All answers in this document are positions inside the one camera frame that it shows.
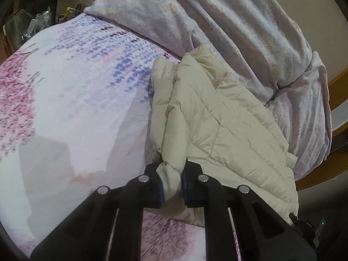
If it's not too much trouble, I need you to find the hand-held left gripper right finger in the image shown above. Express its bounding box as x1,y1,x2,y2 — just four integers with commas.
181,160,317,261

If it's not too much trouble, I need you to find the yellow clip item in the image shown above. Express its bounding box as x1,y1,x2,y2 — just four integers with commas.
63,3,82,20

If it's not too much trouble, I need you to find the bed with floral sheet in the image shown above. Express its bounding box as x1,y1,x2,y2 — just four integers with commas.
0,13,207,252

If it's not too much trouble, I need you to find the pale floral duvet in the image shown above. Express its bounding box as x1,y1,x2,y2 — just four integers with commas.
83,0,333,181

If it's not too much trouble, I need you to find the beige puffer jacket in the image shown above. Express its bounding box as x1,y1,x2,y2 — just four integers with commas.
148,43,299,227

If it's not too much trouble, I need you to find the clear plastic item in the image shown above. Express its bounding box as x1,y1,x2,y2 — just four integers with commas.
20,7,53,38

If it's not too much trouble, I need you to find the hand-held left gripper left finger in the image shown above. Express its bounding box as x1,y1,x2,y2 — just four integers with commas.
30,163,164,261

